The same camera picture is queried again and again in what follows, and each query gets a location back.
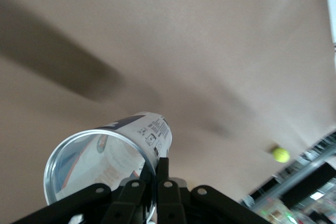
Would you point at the brown table mat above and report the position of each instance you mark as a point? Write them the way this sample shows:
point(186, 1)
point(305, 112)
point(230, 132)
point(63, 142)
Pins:
point(183, 51)

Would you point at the grey metal frame rail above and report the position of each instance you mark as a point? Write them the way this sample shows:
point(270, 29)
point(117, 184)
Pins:
point(309, 167)

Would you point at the yellow-green tennis ball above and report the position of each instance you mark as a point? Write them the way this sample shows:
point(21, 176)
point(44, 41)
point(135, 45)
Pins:
point(281, 154)

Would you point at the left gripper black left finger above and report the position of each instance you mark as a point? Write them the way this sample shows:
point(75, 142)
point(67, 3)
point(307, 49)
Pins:
point(126, 203)

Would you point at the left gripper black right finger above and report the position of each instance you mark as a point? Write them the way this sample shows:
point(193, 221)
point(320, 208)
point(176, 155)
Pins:
point(170, 203)

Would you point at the clear tennis ball can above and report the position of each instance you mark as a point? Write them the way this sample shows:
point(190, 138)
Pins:
point(78, 161)

